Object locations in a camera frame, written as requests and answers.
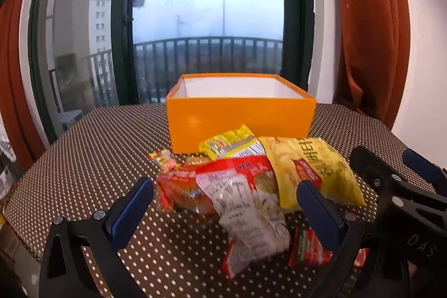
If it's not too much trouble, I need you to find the small red snack packet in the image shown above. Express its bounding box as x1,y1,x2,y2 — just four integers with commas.
353,247,370,269
288,226,334,267

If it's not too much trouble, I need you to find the dark green window frame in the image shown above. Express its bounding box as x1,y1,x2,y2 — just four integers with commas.
28,0,315,145

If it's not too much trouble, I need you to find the tall lamp post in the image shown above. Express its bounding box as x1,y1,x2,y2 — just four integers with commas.
217,0,229,37

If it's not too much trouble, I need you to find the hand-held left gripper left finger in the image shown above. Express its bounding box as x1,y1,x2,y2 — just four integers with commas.
39,177,155,298

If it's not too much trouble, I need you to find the small yellow snack packet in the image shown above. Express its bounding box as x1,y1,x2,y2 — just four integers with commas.
199,124,269,162

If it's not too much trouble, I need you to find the rust orange curtain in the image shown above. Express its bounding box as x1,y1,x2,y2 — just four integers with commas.
0,0,46,173
328,0,411,131

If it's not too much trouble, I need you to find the red and clear snack packet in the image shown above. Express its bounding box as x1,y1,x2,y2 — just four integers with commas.
196,158,290,279

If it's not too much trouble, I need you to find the pale apartment building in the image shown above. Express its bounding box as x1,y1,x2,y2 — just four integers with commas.
89,0,114,103

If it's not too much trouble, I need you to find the yellow chips bag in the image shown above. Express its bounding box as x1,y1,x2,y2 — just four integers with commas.
258,137,367,209

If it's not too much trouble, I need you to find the dark balcony railing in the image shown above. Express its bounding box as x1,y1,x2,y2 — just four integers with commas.
49,36,283,106

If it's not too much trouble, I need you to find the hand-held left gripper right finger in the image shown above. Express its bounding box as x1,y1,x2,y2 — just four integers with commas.
296,180,365,298

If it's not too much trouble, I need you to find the white plastic stool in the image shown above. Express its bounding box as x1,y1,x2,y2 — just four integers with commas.
58,109,84,131

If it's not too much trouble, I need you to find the tiny red yellow packet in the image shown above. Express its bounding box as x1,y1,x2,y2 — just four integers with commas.
148,149,181,173

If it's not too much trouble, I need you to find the orange bread packet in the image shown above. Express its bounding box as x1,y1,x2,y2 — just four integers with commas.
155,156,224,215

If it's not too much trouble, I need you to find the brown polka dot tablecloth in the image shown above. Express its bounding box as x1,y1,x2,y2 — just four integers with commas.
2,103,447,298

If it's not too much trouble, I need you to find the orange cardboard box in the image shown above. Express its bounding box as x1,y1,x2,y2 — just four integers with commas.
166,73,318,154

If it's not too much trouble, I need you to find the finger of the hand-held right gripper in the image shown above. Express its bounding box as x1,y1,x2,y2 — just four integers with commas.
401,149,447,201
350,146,420,211

